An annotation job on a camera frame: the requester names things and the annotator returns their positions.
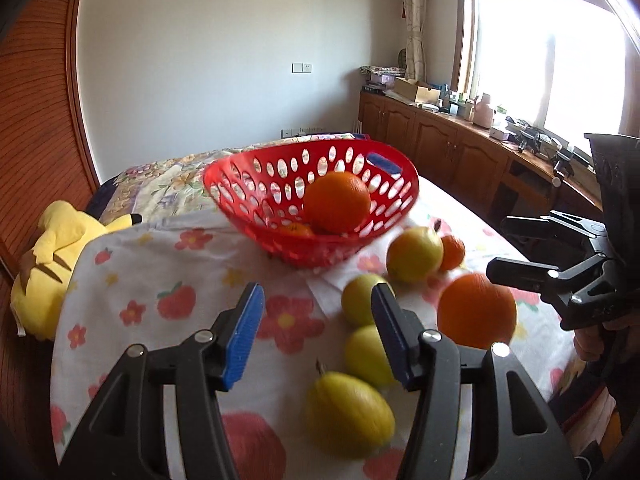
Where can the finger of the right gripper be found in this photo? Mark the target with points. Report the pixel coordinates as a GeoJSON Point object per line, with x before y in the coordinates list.
{"type": "Point", "coordinates": [561, 228]}
{"type": "Point", "coordinates": [530, 274]}

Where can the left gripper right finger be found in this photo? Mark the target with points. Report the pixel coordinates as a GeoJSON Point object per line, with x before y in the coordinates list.
{"type": "Point", "coordinates": [514, 434]}

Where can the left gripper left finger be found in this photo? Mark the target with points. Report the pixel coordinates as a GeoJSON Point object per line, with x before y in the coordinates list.
{"type": "Point", "coordinates": [122, 433]}

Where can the large orange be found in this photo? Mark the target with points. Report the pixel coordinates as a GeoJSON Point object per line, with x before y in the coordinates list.
{"type": "Point", "coordinates": [473, 312]}
{"type": "Point", "coordinates": [337, 202]}

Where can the small tangerine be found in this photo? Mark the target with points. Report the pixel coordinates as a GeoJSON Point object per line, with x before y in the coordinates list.
{"type": "Point", "coordinates": [454, 253]}
{"type": "Point", "coordinates": [297, 229]}

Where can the yellow green pear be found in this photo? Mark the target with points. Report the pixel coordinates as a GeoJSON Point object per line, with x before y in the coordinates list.
{"type": "Point", "coordinates": [414, 255]}

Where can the green apple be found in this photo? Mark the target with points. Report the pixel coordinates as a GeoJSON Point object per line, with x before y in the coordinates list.
{"type": "Point", "coordinates": [356, 299]}
{"type": "Point", "coordinates": [365, 357]}

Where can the yellow pear with stem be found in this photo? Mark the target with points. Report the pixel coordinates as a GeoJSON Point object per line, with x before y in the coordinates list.
{"type": "Point", "coordinates": [346, 417]}

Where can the person's right hand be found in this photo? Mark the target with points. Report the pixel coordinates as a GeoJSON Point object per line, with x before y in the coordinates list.
{"type": "Point", "coordinates": [589, 345]}

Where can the wooden low cabinet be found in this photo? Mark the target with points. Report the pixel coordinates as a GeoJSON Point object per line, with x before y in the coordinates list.
{"type": "Point", "coordinates": [493, 179]}

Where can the wooden framed window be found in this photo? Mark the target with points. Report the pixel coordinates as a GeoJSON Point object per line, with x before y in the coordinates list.
{"type": "Point", "coordinates": [568, 66]}

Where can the pink white bottle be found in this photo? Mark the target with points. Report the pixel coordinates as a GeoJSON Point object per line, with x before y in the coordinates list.
{"type": "Point", "coordinates": [483, 113]}

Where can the white fruit print cloth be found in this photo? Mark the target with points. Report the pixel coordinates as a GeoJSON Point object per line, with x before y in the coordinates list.
{"type": "Point", "coordinates": [160, 282]}

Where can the yellow Pikachu plush toy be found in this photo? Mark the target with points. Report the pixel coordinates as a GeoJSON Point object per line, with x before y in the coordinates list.
{"type": "Point", "coordinates": [44, 272]}

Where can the cardboard box on cabinet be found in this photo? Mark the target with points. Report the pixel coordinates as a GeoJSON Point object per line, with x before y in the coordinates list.
{"type": "Point", "coordinates": [413, 91]}

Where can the large orange in basket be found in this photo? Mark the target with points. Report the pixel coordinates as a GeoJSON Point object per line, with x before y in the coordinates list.
{"type": "Point", "coordinates": [337, 202]}

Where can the red perforated plastic basket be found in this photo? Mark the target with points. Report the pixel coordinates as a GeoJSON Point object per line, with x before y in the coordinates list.
{"type": "Point", "coordinates": [261, 189]}

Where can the small tangerine in basket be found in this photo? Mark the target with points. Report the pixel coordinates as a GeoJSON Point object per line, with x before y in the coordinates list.
{"type": "Point", "coordinates": [297, 229]}

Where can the floral bed quilt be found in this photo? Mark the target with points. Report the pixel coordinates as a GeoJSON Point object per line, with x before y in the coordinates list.
{"type": "Point", "coordinates": [170, 186]}

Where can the patterned beige curtain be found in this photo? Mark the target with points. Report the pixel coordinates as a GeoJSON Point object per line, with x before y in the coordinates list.
{"type": "Point", "coordinates": [414, 20]}

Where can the wooden wardrobe sliding doors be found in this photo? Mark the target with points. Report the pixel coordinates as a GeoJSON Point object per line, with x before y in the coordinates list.
{"type": "Point", "coordinates": [44, 157]}

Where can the white wall power strip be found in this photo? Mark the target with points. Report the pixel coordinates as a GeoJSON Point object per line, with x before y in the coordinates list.
{"type": "Point", "coordinates": [293, 132]}

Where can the white wall switch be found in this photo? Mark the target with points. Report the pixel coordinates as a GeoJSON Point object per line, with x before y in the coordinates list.
{"type": "Point", "coordinates": [301, 68]}

